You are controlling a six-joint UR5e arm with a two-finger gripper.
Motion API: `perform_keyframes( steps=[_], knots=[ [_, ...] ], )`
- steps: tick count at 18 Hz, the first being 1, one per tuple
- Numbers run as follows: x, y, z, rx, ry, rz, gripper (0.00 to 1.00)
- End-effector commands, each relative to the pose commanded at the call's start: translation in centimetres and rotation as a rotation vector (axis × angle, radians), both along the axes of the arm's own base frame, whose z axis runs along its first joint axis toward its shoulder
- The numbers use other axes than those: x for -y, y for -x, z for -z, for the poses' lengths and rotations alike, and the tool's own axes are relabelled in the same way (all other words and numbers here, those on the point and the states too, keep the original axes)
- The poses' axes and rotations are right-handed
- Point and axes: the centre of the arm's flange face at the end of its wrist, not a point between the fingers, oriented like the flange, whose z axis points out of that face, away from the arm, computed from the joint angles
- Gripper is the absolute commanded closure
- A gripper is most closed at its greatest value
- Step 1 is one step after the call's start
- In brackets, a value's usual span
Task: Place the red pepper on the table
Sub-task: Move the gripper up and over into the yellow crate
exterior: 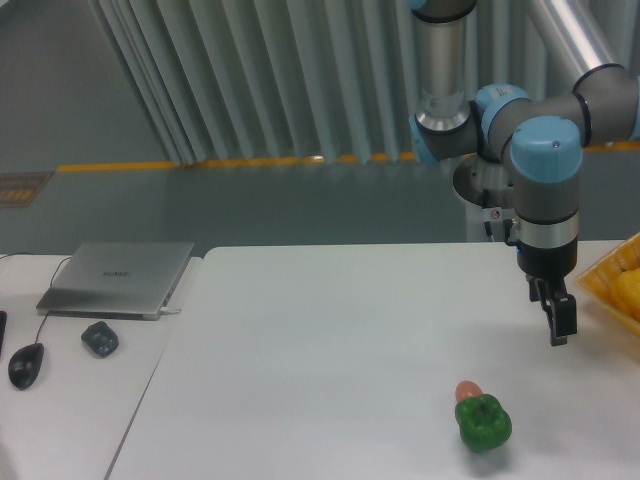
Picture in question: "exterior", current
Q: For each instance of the silver closed laptop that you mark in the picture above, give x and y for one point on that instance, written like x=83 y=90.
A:
x=117 y=280

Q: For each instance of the pink sausage toy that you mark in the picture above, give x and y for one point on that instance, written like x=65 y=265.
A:
x=467 y=389

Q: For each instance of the grey pleated curtain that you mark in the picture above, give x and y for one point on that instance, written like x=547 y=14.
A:
x=247 y=79

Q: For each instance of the yellow wicker basket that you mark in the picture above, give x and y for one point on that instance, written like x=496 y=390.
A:
x=595 y=281

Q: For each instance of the dark green bell pepper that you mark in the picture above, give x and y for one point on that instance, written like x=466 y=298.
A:
x=101 y=339

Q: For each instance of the black computer mouse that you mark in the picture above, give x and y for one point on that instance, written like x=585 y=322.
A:
x=25 y=364

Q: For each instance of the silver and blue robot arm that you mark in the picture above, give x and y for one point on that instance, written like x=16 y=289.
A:
x=540 y=144

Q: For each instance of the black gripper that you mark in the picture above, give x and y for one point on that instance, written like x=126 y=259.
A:
x=560 y=306

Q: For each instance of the black device at left edge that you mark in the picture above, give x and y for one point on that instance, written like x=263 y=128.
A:
x=3 y=324

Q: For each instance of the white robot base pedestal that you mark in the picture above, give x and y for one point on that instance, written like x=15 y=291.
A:
x=484 y=188

